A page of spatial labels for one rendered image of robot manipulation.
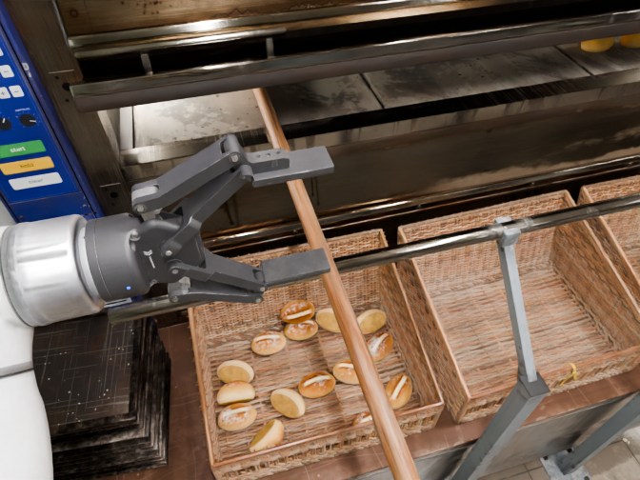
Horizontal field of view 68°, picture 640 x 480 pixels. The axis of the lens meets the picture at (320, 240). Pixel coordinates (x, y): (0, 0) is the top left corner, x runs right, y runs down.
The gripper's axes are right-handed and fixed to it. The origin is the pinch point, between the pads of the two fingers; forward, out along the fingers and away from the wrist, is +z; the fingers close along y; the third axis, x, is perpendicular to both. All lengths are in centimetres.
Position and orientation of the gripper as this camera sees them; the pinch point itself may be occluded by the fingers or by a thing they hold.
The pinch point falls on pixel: (316, 216)
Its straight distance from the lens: 46.3
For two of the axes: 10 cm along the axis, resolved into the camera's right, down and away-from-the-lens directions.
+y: 0.0, 6.7, 7.4
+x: 2.8, 7.1, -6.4
